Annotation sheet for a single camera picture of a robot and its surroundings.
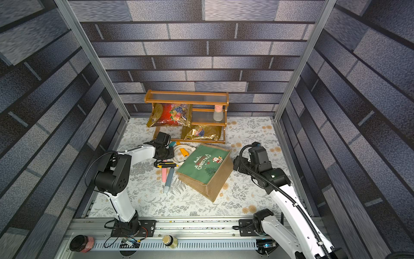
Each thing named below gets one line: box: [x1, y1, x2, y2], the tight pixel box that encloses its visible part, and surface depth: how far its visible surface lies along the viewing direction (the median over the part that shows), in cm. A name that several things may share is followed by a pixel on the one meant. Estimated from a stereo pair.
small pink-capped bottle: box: [212, 104, 224, 122], surface depth 99 cm
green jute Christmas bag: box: [175, 143, 234, 203], surface depth 85 cm
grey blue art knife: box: [163, 166, 175, 194], surface depth 91 cm
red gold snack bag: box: [147, 103, 193, 128], surface depth 96 cm
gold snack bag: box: [181, 125, 223, 142], surface depth 106 cm
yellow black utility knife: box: [157, 161, 179, 169], surface depth 94 cm
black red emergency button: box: [69, 234, 95, 254], surface depth 66 cm
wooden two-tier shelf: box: [144, 89, 230, 145], surface depth 103 cm
